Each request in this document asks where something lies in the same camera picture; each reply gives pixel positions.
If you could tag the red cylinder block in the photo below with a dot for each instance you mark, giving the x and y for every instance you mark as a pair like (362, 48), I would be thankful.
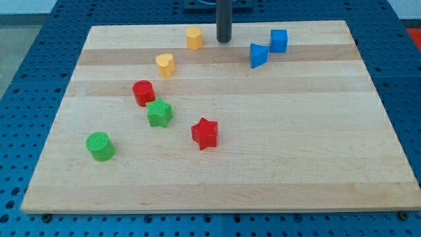
(143, 92)

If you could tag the red star block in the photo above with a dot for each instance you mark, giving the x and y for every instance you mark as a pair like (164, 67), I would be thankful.
(205, 133)

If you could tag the wooden board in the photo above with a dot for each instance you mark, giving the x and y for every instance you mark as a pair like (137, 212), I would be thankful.
(304, 132)

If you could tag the green star block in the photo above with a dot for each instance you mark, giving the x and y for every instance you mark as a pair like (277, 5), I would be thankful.
(159, 113)

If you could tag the yellow heart block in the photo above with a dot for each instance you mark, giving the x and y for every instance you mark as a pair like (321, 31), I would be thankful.
(166, 64)

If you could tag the blue triangle block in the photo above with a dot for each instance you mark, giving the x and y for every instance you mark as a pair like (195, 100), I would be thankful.
(258, 55)

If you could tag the yellow hexagon block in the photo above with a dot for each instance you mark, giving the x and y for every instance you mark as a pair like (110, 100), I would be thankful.
(194, 37)

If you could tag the blue cube block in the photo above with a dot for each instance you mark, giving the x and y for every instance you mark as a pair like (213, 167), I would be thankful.
(278, 41)

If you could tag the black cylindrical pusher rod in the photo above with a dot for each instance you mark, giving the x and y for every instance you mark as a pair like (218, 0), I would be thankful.
(223, 20)

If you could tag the green cylinder block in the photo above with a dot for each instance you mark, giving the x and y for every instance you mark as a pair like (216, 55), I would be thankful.
(100, 146)

